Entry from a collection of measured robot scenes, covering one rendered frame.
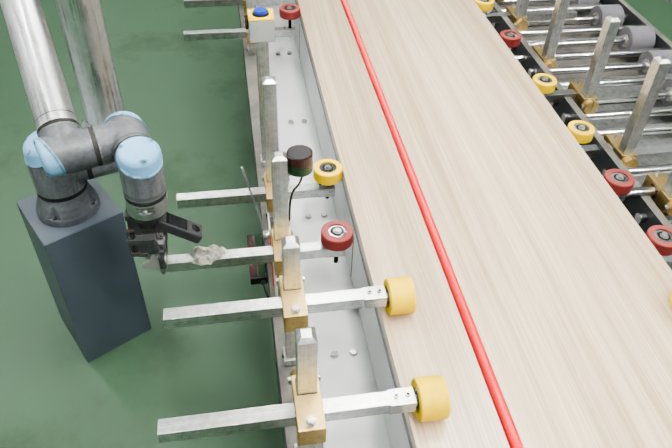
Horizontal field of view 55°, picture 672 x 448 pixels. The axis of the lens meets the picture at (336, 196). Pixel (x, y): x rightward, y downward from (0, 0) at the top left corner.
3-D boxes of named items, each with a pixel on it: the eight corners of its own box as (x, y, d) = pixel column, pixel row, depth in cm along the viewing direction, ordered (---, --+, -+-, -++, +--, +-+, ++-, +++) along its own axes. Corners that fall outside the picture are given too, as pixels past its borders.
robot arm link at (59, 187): (31, 175, 204) (15, 129, 192) (87, 161, 210) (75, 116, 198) (38, 205, 194) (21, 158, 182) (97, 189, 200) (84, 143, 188)
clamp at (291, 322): (281, 333, 134) (281, 318, 131) (275, 284, 144) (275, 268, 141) (311, 330, 135) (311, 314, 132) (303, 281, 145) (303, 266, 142)
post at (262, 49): (261, 167, 210) (254, 41, 180) (260, 158, 214) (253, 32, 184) (275, 166, 211) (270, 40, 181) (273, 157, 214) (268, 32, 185)
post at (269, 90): (269, 223, 192) (262, 81, 160) (268, 215, 194) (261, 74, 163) (281, 222, 192) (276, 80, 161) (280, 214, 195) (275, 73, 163)
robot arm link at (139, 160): (154, 129, 140) (166, 156, 133) (160, 174, 148) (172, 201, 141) (109, 138, 136) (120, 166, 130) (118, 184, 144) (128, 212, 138)
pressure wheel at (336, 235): (322, 274, 163) (323, 242, 156) (318, 251, 169) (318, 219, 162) (354, 271, 164) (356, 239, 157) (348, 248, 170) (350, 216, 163)
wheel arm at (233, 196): (178, 211, 178) (176, 199, 175) (178, 203, 181) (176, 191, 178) (334, 198, 184) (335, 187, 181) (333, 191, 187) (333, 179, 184)
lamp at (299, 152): (289, 230, 159) (287, 160, 144) (286, 214, 163) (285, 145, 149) (312, 228, 159) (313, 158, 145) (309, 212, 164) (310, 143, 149)
